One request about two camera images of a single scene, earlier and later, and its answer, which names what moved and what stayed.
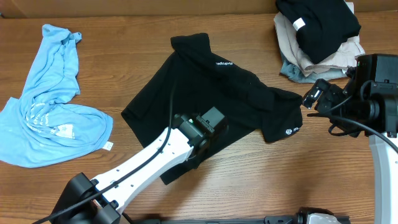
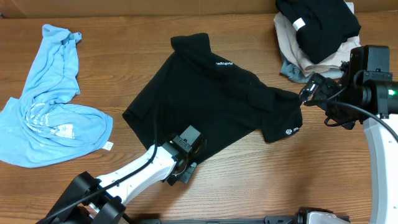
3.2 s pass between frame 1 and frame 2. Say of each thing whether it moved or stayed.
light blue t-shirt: stayed
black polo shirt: stayed
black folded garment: stayed
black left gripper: moved
